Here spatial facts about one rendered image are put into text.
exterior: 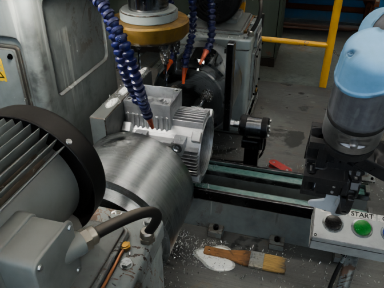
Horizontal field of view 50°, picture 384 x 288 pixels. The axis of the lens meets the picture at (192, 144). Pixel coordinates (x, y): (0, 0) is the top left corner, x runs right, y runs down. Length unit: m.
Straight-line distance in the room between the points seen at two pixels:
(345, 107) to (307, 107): 1.29
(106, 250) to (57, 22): 0.57
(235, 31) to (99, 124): 0.66
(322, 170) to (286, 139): 0.92
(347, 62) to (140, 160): 0.43
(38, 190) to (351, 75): 0.36
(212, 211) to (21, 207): 0.71
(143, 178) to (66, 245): 0.33
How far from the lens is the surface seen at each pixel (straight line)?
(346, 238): 0.80
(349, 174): 0.63
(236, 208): 1.07
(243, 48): 1.40
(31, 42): 0.92
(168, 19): 0.92
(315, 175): 0.62
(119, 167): 0.74
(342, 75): 0.49
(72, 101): 1.05
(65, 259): 0.44
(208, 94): 1.20
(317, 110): 1.78
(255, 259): 1.06
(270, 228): 1.10
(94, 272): 0.56
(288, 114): 1.72
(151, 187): 0.74
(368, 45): 0.48
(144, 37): 0.89
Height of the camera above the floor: 1.59
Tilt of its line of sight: 32 degrees down
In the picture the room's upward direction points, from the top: straight up
